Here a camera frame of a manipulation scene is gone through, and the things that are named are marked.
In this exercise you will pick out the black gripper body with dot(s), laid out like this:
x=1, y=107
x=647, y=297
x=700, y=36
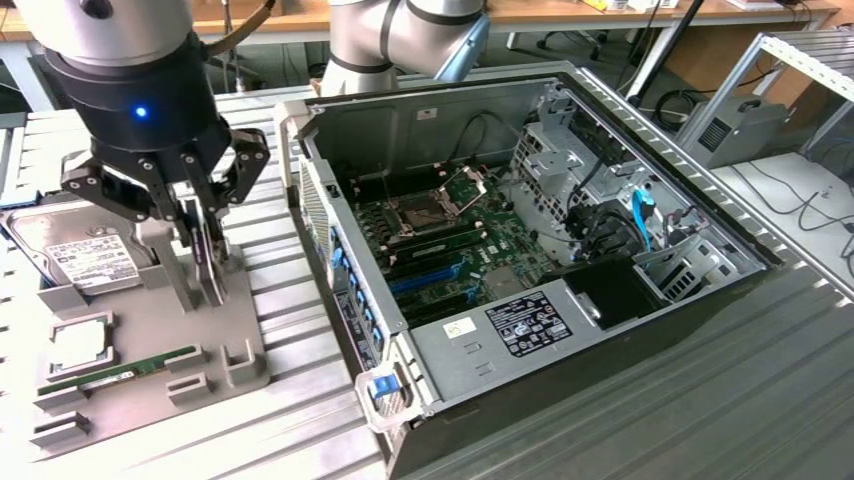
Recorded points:
x=147, y=90

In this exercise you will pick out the black graphics card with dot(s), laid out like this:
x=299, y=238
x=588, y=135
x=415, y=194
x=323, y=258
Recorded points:
x=207, y=270

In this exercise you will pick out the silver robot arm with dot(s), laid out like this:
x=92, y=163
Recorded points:
x=374, y=30

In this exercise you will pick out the silver hard disk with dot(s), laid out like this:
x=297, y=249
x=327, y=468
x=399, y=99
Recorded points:
x=80, y=255

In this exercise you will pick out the CPU socket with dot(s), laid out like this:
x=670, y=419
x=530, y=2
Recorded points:
x=420, y=217

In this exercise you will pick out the grey parts rack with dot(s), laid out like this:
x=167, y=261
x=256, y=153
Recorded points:
x=153, y=340

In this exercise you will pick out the silver CPU chip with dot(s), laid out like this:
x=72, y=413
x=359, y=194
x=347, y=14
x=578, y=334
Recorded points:
x=80, y=347

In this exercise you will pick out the black labelled RAM stick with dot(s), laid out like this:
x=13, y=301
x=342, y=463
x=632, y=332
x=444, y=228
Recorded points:
x=434, y=245

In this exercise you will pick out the metal socket cover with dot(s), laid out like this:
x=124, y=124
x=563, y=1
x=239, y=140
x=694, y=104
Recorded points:
x=475, y=199

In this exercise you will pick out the green RAM stick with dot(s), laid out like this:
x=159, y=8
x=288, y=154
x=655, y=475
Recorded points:
x=133, y=370

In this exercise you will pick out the green motherboard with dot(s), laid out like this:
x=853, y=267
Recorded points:
x=507, y=235

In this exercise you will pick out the grey chipset heatsink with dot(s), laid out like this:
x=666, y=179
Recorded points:
x=507, y=282

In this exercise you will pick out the blue case latch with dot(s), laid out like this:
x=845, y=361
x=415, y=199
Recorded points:
x=384, y=387

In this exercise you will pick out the silver power supply unit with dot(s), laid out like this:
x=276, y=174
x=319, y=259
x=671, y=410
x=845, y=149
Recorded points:
x=467, y=360

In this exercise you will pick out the black office chair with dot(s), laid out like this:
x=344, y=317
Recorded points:
x=567, y=36

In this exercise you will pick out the small yellow box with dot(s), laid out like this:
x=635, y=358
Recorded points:
x=596, y=5

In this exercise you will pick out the black plastic cover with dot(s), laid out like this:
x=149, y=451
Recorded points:
x=614, y=295

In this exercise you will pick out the small white box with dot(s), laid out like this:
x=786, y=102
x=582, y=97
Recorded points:
x=634, y=5

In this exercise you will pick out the open black PC case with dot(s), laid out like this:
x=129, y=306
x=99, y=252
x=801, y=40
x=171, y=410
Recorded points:
x=567, y=390

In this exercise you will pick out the black stand pole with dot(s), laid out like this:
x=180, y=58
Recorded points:
x=664, y=47

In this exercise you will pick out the silver disk bay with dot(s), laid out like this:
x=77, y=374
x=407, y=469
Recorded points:
x=674, y=280

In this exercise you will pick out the large brown cardboard box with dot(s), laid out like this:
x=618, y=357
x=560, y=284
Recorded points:
x=720, y=55

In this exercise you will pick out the aluminium slat table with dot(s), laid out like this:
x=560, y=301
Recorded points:
x=814, y=55

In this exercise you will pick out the wooden desk white frame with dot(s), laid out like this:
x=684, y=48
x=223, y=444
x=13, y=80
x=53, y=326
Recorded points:
x=300, y=20
x=700, y=15

